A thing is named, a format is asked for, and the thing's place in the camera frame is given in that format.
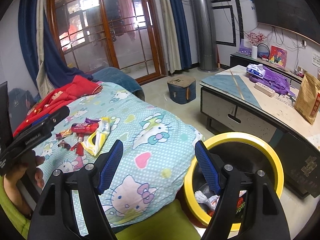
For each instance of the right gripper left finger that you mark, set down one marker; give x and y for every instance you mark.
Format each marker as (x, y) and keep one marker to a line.
(107, 164)

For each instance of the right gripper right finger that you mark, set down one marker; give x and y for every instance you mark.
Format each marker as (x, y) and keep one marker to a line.
(210, 165)

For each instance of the red candy tube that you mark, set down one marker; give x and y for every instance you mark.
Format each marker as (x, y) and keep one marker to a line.
(84, 128)

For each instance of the red snack wrapper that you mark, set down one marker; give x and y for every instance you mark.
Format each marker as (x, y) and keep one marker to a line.
(78, 147)

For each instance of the white plastic bag trash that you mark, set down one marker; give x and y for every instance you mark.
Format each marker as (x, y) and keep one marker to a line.
(212, 201)

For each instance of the green pea snack packet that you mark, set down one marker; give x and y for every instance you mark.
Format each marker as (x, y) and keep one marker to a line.
(240, 206)

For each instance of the green left sleeve forearm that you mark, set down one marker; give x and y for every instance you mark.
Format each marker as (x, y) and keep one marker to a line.
(18, 220)

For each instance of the yellow rimmed black trash bin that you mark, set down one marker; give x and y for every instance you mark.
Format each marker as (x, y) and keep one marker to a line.
(250, 164)

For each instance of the left hand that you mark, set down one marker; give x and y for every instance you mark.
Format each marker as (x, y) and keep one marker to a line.
(14, 187)

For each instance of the yellow snack wrapper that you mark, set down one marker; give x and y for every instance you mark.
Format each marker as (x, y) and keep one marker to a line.
(94, 143)

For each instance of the small red wrapper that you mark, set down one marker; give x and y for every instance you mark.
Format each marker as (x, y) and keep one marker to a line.
(64, 145)

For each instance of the hello kitty bed sheet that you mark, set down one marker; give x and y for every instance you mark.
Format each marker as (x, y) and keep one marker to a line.
(158, 150)

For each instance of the coffee table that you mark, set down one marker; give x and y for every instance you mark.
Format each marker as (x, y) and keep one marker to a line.
(231, 103)

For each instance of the red blanket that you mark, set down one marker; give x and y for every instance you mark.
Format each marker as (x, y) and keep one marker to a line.
(58, 98)

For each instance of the blue square stool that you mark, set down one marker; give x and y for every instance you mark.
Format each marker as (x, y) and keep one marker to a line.
(182, 89)

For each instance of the white power strip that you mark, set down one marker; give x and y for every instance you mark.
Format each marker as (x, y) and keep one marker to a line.
(264, 89)

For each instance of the left blue curtain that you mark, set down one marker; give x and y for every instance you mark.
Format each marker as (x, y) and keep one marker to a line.
(42, 58)

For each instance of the blue curtain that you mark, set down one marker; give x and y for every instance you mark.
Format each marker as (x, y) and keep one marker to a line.
(182, 33)
(42, 58)

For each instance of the purple bag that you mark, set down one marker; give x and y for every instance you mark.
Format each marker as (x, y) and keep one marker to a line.
(275, 81)

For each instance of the tissue pack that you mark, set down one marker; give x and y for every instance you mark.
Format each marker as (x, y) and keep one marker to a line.
(256, 70)

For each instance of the black tv cabinet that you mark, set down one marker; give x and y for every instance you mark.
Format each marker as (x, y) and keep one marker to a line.
(244, 60)

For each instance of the brown paper bag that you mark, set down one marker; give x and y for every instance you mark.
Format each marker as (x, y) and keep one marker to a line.
(307, 102)

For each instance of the colourful picture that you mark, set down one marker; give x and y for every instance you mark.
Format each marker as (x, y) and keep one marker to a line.
(278, 56)

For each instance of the silver standing air conditioner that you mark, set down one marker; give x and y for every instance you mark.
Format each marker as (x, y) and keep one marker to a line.
(205, 35)

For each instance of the white vase red flowers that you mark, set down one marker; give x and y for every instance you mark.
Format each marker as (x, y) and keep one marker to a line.
(255, 39)

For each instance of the wooden glass sliding door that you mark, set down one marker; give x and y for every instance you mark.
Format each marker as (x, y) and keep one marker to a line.
(95, 34)

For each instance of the wall mounted television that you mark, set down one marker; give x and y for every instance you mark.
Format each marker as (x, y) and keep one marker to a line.
(292, 15)

